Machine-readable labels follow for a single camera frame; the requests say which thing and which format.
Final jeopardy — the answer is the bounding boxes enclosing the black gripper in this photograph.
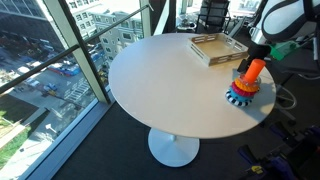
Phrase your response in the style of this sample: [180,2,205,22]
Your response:
[236,42,272,74]

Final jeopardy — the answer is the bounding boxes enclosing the orange stacking pole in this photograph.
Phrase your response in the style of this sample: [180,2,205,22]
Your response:
[244,58,267,85]

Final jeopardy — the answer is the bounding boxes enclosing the light wooden slotted tray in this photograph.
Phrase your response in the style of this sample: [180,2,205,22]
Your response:
[186,31,250,67]

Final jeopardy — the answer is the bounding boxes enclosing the green plastic item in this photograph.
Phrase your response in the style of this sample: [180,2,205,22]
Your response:
[268,40,301,62]

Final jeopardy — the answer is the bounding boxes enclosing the black office chair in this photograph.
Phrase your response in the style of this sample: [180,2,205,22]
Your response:
[194,0,232,35]

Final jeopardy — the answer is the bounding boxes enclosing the blue orange bar clamp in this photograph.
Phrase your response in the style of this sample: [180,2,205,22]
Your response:
[237,144,268,180]
[268,155,295,180]

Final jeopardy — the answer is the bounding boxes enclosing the dark window railing bar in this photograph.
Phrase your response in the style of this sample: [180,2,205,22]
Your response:
[0,3,150,95]

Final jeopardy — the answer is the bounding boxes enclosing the clear plastic stacking ring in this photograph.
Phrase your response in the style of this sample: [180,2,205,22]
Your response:
[239,72,262,86]

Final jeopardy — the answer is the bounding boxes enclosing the orange stacking ring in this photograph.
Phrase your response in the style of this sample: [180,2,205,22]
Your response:
[233,76,261,94]

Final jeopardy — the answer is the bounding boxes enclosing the red stacking ring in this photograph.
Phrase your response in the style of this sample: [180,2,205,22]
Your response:
[231,81,260,98]

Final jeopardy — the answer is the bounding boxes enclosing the teal stacking ring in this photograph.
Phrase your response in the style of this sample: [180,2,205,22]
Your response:
[228,86,255,103]

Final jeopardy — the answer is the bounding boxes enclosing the white cable loop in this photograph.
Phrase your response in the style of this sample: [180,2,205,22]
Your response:
[274,84,299,111]

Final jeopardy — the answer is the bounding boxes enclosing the white round table pedestal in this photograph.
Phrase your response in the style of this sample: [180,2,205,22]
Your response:
[147,127,201,169]

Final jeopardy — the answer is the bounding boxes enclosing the grey window mullion frame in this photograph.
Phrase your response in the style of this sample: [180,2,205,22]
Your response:
[42,0,111,105]

